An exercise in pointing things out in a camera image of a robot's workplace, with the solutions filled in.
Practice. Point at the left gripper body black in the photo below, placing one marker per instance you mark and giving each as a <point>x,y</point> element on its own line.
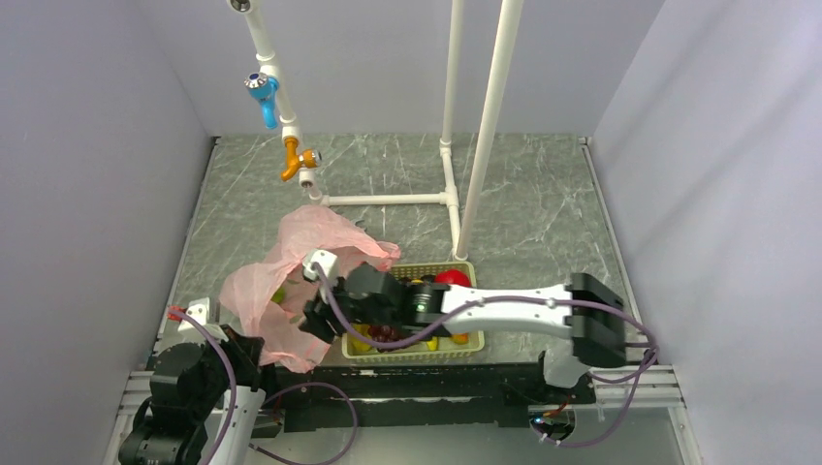
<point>204,401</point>

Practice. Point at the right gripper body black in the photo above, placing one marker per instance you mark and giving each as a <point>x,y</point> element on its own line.
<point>355,313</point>

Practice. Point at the pink plastic bag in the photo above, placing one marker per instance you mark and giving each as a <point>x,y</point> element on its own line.
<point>247,291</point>

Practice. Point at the red fake tomato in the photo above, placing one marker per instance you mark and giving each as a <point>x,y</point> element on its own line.
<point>453,277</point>

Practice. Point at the dark red fake grapes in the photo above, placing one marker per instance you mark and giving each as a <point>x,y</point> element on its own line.
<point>383,333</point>

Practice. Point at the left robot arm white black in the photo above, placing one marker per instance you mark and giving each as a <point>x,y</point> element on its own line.
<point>191,415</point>

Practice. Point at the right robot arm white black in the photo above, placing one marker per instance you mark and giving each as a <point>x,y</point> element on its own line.
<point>583,312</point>

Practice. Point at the green fake pepper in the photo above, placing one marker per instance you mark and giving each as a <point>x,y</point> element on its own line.
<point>278,296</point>

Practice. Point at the yellow fake mango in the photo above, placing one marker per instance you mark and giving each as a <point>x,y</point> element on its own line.
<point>359,345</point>

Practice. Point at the red orange fake mango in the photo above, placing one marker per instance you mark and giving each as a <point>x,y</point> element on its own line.
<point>461,339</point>

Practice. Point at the pale green plastic basket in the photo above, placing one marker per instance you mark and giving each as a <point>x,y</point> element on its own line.
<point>419,351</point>

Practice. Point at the orange tap valve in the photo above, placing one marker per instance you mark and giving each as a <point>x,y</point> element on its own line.
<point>296,160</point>

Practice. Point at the blue tap valve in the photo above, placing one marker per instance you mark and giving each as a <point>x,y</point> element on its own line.
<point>262,88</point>

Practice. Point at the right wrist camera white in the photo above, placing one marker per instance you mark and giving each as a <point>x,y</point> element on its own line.
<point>320,259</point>

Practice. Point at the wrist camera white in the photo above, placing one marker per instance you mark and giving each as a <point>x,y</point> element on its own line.
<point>205,311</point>
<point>320,259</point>

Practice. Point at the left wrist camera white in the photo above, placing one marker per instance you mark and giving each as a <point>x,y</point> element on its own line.
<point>205,311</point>

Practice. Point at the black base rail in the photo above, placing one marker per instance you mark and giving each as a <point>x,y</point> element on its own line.
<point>417,395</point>

